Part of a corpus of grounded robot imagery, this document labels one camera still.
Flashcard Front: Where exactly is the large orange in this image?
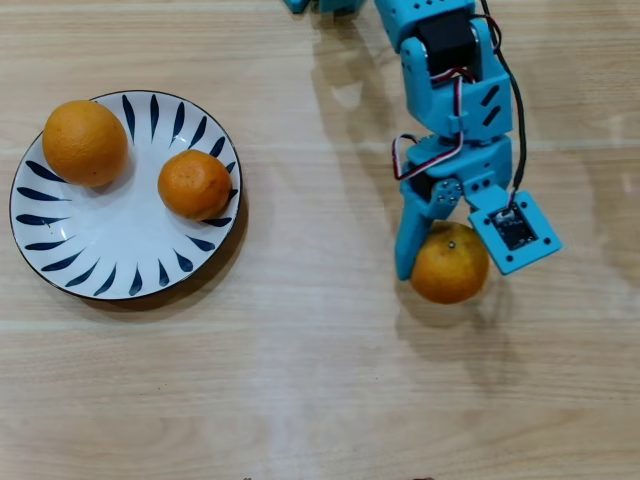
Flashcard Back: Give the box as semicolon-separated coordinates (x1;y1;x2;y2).
41;99;130;189

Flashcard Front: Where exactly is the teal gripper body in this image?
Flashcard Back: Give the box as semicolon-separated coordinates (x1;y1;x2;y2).
401;133;515;202

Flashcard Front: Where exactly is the orange with dark navel dot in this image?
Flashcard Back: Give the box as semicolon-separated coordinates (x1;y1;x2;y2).
409;219;491;306

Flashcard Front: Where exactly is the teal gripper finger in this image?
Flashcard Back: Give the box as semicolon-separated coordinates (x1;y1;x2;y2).
432;176;470;222
393;182;437;282

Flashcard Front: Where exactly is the red white black servo wire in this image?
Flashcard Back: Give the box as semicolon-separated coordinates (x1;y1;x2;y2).
392;67;476;182
469;12;504;54

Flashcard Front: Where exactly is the teal robot base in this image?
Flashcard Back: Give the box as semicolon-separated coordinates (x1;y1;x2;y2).
282;0;371;15

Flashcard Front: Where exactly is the black camera cable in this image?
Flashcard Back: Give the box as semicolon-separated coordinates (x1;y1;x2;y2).
479;0;529;214

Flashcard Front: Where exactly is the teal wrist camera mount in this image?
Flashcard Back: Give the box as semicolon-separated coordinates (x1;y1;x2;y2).
464;185;565;277

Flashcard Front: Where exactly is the white plate blue leaf pattern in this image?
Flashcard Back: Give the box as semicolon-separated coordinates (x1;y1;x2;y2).
8;89;245;302

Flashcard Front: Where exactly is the small orange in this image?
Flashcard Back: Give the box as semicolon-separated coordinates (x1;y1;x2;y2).
157;148;234;222

